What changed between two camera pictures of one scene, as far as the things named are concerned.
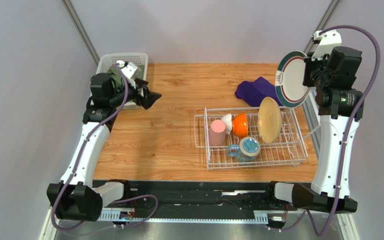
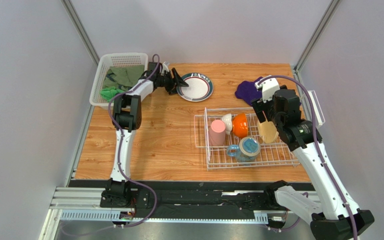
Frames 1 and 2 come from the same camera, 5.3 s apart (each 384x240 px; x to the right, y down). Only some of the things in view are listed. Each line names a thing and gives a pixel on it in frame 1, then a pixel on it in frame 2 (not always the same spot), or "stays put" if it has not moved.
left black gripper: x=149 y=98 -> x=176 y=79
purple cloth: x=253 y=93 stays put
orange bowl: x=240 y=125 stays put
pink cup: x=217 y=133 stays put
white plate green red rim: x=290 y=91 -> x=200 y=87
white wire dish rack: x=251 y=137 stays put
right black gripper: x=310 y=71 -> x=263 y=111
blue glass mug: x=247 y=151 stays put
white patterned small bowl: x=227 y=119 stays put
